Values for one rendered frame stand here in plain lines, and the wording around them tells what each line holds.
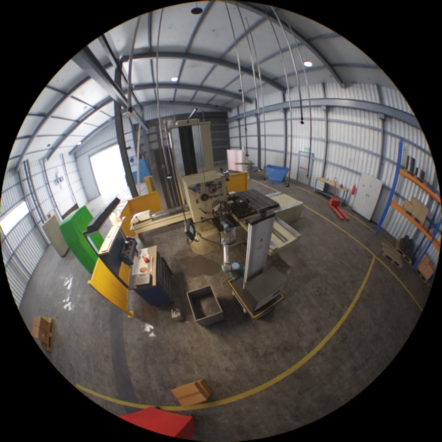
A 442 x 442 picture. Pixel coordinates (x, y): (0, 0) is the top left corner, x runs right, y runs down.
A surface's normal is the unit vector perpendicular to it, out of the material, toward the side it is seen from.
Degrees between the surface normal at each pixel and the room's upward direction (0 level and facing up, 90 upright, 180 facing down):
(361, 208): 90
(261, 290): 0
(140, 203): 90
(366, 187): 90
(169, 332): 0
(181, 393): 0
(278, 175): 90
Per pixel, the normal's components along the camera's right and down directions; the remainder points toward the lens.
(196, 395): -0.08, -0.83
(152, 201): 0.38, 0.49
